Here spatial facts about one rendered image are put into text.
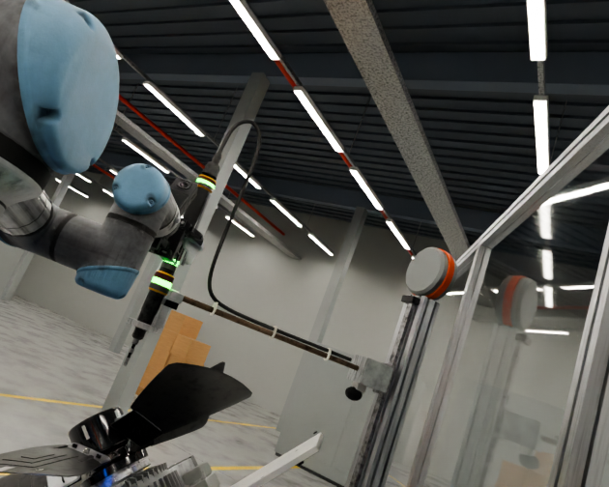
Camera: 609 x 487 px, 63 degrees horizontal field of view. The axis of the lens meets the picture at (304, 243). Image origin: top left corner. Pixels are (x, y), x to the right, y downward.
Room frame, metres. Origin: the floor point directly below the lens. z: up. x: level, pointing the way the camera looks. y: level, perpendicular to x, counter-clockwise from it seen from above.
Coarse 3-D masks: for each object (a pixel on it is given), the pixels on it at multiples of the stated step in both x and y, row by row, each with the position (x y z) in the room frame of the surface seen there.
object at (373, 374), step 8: (352, 360) 1.39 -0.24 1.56; (360, 360) 1.36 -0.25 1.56; (368, 360) 1.33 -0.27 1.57; (360, 368) 1.35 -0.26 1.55; (368, 368) 1.33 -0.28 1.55; (376, 368) 1.34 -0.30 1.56; (384, 368) 1.35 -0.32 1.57; (392, 368) 1.37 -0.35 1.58; (352, 376) 1.37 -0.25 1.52; (360, 376) 1.34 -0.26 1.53; (368, 376) 1.34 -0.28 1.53; (376, 376) 1.35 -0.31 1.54; (384, 376) 1.36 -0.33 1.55; (368, 384) 1.34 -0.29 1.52; (376, 384) 1.35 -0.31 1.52; (384, 384) 1.36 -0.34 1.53; (376, 392) 1.40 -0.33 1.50; (384, 392) 1.37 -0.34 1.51
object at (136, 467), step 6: (138, 462) 1.19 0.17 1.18; (144, 462) 1.17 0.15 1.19; (150, 462) 1.21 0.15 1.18; (126, 468) 1.16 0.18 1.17; (132, 468) 1.15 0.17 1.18; (138, 468) 1.15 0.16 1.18; (144, 468) 1.23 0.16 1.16; (114, 474) 1.15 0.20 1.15; (120, 474) 1.13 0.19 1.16; (126, 474) 1.13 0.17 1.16; (132, 474) 1.23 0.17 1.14; (102, 480) 1.15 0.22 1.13; (108, 480) 1.13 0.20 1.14; (114, 480) 1.13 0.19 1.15; (120, 480) 1.16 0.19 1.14; (96, 486) 1.16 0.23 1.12; (102, 486) 1.13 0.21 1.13; (108, 486) 1.13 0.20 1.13
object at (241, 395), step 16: (176, 368) 0.99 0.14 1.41; (192, 368) 1.00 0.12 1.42; (208, 368) 1.01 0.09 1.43; (160, 384) 1.05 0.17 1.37; (176, 384) 1.05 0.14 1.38; (192, 384) 1.06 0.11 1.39; (208, 384) 1.06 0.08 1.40; (224, 384) 1.07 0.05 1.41; (240, 384) 1.08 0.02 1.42; (144, 400) 1.10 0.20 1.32; (160, 400) 1.10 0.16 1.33; (176, 400) 1.10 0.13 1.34; (192, 400) 1.11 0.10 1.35; (208, 400) 1.11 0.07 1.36; (224, 400) 1.11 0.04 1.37; (240, 400) 1.13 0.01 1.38; (144, 416) 1.15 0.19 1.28; (160, 416) 1.14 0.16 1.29; (176, 416) 1.14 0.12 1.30; (192, 416) 1.14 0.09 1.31
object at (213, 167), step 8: (216, 160) 1.10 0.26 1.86; (208, 168) 1.09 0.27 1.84; (216, 168) 1.10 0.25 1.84; (208, 176) 1.13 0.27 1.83; (216, 176) 1.10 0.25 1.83; (152, 296) 1.09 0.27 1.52; (160, 296) 1.10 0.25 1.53; (144, 304) 1.10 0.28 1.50; (152, 304) 1.09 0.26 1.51; (144, 312) 1.09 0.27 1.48; (152, 312) 1.10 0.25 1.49; (144, 320) 1.09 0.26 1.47; (152, 320) 1.10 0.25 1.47; (136, 328) 1.10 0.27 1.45; (136, 336) 1.10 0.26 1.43
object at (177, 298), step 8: (168, 296) 1.11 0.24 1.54; (176, 296) 1.11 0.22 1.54; (184, 296) 1.12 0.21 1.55; (160, 304) 1.12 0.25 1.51; (168, 304) 1.10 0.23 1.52; (176, 304) 1.11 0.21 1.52; (160, 312) 1.10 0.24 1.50; (168, 312) 1.11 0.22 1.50; (128, 320) 1.09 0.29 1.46; (136, 320) 1.08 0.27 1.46; (160, 320) 1.11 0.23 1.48; (144, 328) 1.08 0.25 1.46; (152, 328) 1.09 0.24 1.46; (160, 328) 1.11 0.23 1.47
